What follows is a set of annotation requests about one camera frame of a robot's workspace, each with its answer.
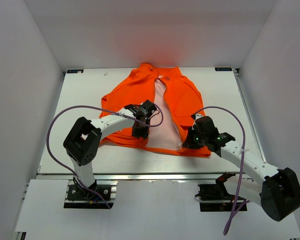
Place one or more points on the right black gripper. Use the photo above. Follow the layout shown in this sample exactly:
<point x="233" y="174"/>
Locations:
<point x="189" y="143"/>

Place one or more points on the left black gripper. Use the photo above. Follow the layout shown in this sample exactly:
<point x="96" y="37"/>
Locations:
<point x="143" y="134"/>

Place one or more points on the orange jacket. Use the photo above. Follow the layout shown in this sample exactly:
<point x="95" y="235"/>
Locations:
<point x="174" y="93"/>

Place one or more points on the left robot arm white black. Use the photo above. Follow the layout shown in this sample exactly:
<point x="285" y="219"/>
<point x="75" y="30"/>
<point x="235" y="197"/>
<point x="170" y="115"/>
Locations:
<point x="83" y="140"/>

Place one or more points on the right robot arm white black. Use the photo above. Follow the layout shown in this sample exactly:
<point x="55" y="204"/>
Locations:
<point x="276" y="190"/>

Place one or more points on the right blue table label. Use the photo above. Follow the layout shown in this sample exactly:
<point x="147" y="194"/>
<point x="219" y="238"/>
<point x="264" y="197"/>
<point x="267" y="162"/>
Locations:
<point x="223" y="69"/>

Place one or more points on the blue table label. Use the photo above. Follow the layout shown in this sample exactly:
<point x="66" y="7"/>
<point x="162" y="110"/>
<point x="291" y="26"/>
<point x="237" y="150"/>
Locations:
<point x="74" y="71"/>
<point x="223" y="69"/>

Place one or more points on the left blue table label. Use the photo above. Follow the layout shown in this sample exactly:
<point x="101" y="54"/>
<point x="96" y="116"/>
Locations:
<point x="74" y="71"/>

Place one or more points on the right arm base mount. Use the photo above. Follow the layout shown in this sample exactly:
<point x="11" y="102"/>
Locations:
<point x="213" y="197"/>

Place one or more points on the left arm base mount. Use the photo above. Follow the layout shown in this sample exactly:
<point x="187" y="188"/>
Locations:
<point x="78" y="197"/>

